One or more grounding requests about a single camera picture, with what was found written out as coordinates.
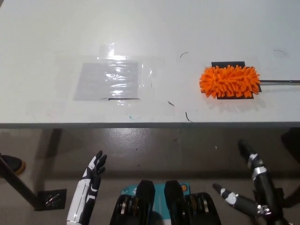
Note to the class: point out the orange telescopic duster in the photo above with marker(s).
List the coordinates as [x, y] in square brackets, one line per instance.
[229, 82]

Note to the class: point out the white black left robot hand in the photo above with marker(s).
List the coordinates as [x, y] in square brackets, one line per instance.
[80, 201]

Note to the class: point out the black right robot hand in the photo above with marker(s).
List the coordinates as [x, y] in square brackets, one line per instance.
[264, 187]

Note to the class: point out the black tape patch on desk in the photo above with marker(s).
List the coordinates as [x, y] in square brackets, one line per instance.
[228, 64]

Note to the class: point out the clear plastic taped sheet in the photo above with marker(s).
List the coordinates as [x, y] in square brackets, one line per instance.
[105, 82]

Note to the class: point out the dark desk leg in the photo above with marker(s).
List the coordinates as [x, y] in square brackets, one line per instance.
[54, 140]

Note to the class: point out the black shoe with tan sole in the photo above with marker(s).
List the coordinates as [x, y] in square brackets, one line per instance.
[11, 164]

